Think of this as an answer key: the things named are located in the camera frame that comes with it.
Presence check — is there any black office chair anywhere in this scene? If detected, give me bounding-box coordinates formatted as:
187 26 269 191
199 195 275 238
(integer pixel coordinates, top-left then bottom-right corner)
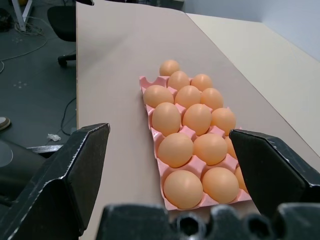
47 5 77 67

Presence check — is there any black floor cable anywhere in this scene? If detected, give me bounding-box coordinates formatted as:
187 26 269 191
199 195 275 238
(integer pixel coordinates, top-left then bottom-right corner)
60 97 77 136

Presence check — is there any brown egg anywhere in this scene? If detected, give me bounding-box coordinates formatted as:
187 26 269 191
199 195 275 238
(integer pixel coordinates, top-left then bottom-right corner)
193 133 229 166
163 169 204 210
157 132 195 169
190 73 214 92
210 107 237 137
182 103 213 136
174 85 202 110
159 59 181 77
234 165 249 194
200 87 224 111
224 136 238 160
201 167 240 204
167 70 191 91
143 84 175 109
151 102 182 134

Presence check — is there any white metal stand frame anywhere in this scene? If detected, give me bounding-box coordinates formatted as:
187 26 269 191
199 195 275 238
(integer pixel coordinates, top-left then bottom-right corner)
10 0 34 32

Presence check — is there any pink egg tray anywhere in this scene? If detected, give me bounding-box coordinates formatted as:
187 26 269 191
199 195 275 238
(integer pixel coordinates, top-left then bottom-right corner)
138 75 253 212

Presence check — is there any black rounded machine housing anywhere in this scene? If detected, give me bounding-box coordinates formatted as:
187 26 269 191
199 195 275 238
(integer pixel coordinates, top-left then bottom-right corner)
0 139 65 208

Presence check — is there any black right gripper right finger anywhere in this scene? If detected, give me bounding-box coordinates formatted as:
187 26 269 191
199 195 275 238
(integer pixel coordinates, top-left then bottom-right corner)
228 128 320 219

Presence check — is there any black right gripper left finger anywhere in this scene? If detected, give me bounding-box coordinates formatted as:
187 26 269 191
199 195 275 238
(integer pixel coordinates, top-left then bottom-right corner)
0 122 111 240

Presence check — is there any white floor cable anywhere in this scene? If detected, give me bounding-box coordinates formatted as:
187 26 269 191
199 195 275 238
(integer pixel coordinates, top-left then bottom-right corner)
0 16 49 74

